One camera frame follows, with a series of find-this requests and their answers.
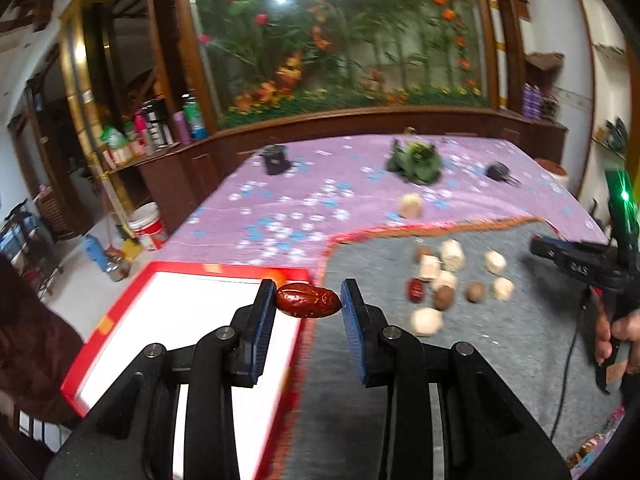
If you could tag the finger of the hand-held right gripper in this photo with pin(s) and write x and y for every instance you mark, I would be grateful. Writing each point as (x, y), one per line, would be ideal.
(565, 259)

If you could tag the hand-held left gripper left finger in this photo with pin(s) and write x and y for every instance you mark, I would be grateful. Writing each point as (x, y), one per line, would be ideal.
(262, 330)

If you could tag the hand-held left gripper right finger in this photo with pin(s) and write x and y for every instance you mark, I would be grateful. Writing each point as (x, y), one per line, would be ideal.
(352, 340)

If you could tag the red-edged white tray box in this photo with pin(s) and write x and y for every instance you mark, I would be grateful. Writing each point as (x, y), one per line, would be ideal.
(200, 300)

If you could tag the person's right hand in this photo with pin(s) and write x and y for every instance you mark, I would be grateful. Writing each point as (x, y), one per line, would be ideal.
(602, 335)

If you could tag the brown clay pot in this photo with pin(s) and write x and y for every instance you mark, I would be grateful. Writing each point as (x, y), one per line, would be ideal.
(552, 167)

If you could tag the black car key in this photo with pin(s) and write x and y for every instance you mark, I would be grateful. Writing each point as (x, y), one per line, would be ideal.
(500, 172)

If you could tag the grey felt mat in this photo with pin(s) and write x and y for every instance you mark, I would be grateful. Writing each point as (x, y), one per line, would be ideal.
(500, 360)

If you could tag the purple floral tablecloth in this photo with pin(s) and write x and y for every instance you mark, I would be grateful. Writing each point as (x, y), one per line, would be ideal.
(300, 195)

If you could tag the white plastic bucket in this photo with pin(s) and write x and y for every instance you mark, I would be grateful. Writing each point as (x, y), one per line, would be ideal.
(147, 227)

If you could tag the yellow broom with dustpan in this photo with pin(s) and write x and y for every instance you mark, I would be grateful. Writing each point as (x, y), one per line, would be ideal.
(131, 247)

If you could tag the metal kettle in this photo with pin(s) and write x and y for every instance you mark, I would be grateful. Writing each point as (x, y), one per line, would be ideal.
(117, 269)

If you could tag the purple bottle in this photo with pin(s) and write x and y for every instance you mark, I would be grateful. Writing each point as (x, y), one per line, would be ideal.
(537, 102)
(527, 102)

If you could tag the wooden cabinet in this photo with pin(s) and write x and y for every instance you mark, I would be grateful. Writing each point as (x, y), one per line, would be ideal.
(200, 175)

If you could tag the black small pot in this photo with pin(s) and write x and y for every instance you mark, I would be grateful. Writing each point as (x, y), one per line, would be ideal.
(274, 159)

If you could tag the green leafy vegetable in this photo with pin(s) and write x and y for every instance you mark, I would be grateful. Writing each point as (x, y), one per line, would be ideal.
(415, 160)

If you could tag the blue thermos jug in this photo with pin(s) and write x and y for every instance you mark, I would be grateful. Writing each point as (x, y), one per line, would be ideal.
(95, 252)

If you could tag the purple cup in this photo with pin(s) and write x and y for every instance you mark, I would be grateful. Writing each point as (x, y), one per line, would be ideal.
(181, 127)

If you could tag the striped box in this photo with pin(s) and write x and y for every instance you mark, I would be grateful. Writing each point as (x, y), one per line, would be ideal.
(124, 154)

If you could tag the green bottle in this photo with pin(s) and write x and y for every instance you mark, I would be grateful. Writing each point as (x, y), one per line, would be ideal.
(193, 115)

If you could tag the pink bottle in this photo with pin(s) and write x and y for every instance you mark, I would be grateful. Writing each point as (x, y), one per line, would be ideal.
(142, 132)

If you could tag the black thermos flask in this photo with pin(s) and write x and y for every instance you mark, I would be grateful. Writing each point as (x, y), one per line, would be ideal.
(157, 122)

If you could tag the wicker basket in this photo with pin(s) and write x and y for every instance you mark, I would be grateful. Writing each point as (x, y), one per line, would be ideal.
(52, 210)

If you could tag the green bag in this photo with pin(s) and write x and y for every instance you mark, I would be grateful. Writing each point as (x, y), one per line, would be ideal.
(112, 137)

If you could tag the metal rack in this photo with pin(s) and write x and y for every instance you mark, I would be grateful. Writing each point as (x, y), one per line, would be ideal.
(20, 245)

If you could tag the wooden chair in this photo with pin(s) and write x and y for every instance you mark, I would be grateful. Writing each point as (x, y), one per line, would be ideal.
(20, 445)

